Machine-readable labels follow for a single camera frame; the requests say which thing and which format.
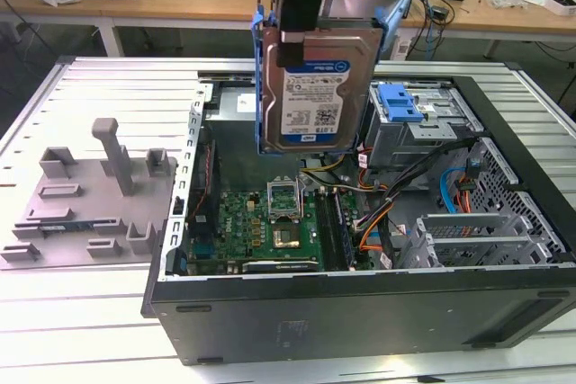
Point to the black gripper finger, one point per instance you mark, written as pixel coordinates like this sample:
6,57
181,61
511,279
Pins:
290,53

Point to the hard disk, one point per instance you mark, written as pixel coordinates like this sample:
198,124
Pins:
315,105

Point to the grey power supply unit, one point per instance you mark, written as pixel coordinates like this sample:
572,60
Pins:
234,105

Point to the white QR label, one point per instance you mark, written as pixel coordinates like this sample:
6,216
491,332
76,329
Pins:
403,49

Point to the blue drive latch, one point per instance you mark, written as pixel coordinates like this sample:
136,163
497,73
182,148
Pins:
398,103

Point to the metal drive cage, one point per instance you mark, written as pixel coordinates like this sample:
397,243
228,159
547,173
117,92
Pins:
396,145

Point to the long wooden desk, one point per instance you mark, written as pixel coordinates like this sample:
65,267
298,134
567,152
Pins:
135,2

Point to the black case fan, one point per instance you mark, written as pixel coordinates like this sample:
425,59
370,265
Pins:
202,204

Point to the black RAM slot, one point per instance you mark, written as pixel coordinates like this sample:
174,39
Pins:
322,229
336,229
329,229

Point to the CPU socket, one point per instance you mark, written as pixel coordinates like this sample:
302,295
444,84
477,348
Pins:
288,238

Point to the green motherboard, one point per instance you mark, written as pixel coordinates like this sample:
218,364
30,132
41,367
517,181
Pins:
238,231

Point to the black graphics card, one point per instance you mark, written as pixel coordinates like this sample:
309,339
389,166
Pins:
279,265

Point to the grey parts rack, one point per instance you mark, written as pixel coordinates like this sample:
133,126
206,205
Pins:
90,204

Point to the white open box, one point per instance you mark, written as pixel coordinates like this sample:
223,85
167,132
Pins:
562,5

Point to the black PC case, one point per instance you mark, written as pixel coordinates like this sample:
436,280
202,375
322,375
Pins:
315,325

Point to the green RAM stick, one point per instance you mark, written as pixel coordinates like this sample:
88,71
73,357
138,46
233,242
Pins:
63,225

